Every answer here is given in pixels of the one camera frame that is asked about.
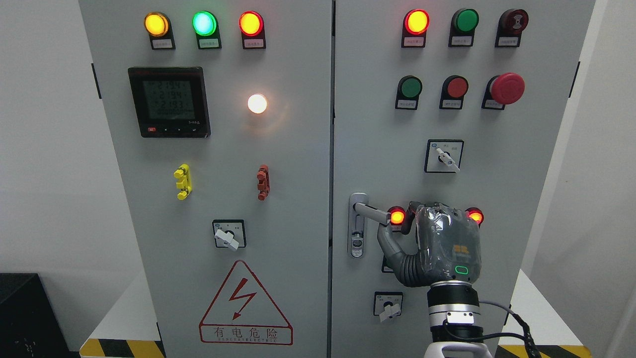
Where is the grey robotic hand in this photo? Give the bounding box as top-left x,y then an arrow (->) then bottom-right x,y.
377,201 -> 481,287

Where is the silver cabinet door handle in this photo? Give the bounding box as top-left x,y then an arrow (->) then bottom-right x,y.
347,192 -> 391,259

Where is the grey right cabinet door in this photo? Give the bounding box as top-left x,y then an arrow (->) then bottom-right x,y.
331,0 -> 595,358

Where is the grey cabinet door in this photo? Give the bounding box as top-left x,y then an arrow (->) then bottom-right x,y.
331,0 -> 595,358
79,0 -> 332,358

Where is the grey left cabinet door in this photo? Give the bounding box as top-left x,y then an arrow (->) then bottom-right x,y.
79,0 -> 332,358

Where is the red lit indicator lower right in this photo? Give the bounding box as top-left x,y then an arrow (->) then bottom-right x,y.
466,207 -> 484,226

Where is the red lit indicator lower left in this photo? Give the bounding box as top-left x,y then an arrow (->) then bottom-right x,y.
389,206 -> 406,233

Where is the red button second row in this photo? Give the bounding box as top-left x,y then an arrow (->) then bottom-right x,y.
439,75 -> 470,110

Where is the green button second row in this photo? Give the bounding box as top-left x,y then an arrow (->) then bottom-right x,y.
395,75 -> 422,110

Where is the red emergency stop button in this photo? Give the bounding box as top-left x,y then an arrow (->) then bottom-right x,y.
481,72 -> 525,110

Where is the red terminal connector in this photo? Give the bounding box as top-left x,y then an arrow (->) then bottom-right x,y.
256,165 -> 270,201

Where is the red electric warning sign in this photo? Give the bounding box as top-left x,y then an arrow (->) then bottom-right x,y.
198,260 -> 294,345

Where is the green button top row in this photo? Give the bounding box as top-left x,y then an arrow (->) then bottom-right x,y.
448,7 -> 479,48

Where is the red lit indicator top right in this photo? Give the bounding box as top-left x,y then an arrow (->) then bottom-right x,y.
400,8 -> 430,48

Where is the dark red buzzer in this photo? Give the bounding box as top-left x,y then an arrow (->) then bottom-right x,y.
495,8 -> 529,48

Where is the white indicator light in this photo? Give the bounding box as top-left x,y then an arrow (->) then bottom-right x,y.
247,93 -> 268,114

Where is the yellow terminal connector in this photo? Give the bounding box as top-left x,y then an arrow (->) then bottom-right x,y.
173,163 -> 192,201

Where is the red lit indicator light left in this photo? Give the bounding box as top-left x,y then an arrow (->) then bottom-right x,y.
238,10 -> 266,50

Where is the black digital power meter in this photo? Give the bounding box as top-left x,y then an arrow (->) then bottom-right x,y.
128,67 -> 211,138

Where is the green lit indicator light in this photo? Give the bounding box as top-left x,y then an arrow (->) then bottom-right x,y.
192,10 -> 222,50

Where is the yellow indicator light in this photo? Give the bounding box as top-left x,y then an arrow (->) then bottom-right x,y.
145,11 -> 176,50

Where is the black box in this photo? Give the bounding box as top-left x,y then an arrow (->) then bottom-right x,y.
0,273 -> 70,358

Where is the white selector switch right door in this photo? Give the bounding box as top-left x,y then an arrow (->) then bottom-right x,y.
373,291 -> 403,323

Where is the white selector switch door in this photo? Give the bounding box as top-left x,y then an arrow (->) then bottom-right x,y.
212,219 -> 247,252
373,291 -> 403,323

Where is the white lever selector switch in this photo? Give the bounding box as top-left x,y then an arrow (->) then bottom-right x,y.
424,140 -> 464,173

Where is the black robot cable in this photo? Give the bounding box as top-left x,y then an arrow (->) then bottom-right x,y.
441,300 -> 542,358

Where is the white selector switch left door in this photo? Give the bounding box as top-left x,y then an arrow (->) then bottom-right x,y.
212,219 -> 247,252

